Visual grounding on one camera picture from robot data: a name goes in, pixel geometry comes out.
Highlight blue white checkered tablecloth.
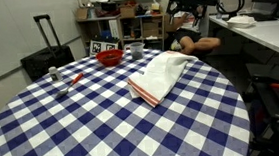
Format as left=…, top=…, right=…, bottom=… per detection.
left=0, top=40, right=254, bottom=156

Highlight black keyboard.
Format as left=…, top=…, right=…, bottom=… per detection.
left=244, top=10, right=278, bottom=24

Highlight white takeout container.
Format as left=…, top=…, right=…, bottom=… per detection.
left=226, top=14, right=258, bottom=31

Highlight white dish cloth red stripes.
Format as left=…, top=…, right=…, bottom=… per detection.
left=125, top=47, right=203, bottom=111

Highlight small white bottle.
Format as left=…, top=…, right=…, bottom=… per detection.
left=47, top=65, right=64, bottom=84

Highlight white desk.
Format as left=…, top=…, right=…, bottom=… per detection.
left=208, top=9, right=279, bottom=69

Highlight black rolling suitcase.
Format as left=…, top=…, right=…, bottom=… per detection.
left=16, top=11, right=77, bottom=83

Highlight red plastic bowl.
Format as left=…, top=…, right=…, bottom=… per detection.
left=95, top=47, right=125, bottom=68

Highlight clear plastic measuring cup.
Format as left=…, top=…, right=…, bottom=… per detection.
left=123, top=40, right=147, bottom=62

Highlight black white marker board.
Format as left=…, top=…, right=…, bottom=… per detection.
left=87, top=38, right=121, bottom=57

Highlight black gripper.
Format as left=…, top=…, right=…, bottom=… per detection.
left=167, top=0, right=210, bottom=31

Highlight open cardboard box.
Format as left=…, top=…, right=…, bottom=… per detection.
left=119, top=4, right=138, bottom=19

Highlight black pot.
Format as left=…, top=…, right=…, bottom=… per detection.
left=99, top=0, right=119, bottom=13

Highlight cardboard box in shelf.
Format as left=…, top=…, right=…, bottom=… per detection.
left=141, top=20, right=161, bottom=40

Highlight yellow white bottle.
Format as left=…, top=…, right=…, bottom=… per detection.
left=149, top=0, right=162, bottom=16

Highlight wooden shelving unit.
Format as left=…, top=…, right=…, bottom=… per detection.
left=75, top=9, right=169, bottom=58

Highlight small cardboard box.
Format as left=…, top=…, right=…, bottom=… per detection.
left=76, top=6, right=90, bottom=22

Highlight orange clamp handle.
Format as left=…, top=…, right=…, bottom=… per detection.
left=269, top=82, right=279, bottom=91

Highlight seated person white shirt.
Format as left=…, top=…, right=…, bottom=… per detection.
left=166, top=5, right=223, bottom=58

